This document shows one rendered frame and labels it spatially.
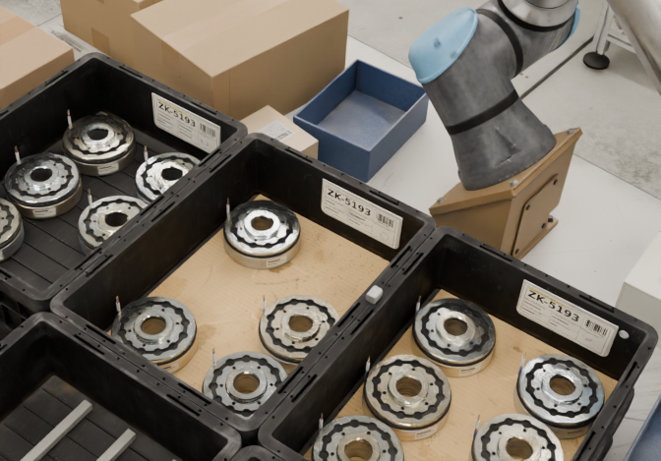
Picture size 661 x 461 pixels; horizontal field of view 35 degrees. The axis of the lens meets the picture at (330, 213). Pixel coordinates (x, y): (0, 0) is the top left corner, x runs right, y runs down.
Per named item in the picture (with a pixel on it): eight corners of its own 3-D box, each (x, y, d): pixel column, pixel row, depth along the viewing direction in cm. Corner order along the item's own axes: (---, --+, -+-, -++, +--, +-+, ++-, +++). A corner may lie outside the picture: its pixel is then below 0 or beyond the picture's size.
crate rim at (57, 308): (254, 141, 146) (254, 128, 144) (439, 234, 134) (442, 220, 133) (44, 318, 121) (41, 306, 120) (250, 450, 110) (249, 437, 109)
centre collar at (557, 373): (553, 364, 126) (554, 361, 126) (589, 385, 124) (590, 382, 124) (532, 389, 123) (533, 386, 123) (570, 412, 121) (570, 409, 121)
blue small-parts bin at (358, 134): (354, 88, 189) (356, 57, 184) (426, 121, 183) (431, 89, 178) (291, 147, 176) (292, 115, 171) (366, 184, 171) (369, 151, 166)
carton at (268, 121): (268, 139, 178) (268, 104, 172) (317, 175, 172) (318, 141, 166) (194, 181, 169) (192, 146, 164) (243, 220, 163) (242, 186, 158)
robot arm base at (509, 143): (500, 149, 165) (471, 95, 163) (574, 129, 153) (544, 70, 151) (446, 198, 156) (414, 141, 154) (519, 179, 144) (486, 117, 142)
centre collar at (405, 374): (399, 366, 125) (399, 362, 124) (436, 383, 123) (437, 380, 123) (379, 394, 122) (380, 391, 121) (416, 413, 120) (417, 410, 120)
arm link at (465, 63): (428, 131, 156) (384, 51, 153) (490, 87, 161) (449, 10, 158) (473, 121, 145) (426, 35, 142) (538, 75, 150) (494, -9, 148)
